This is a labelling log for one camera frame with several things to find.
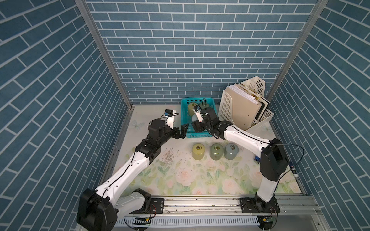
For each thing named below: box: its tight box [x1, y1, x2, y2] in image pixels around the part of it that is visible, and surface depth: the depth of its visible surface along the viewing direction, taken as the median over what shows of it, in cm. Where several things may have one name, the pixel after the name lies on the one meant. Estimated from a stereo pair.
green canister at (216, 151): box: [209, 143, 224, 161], surface depth 88 cm
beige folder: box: [224, 86, 262, 131], surface depth 89 cm
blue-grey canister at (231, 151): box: [223, 142, 239, 161], surface depth 88 cm
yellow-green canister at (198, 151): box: [191, 142, 206, 161], surface depth 88 cm
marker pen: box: [290, 165, 299, 179], surface depth 91 cm
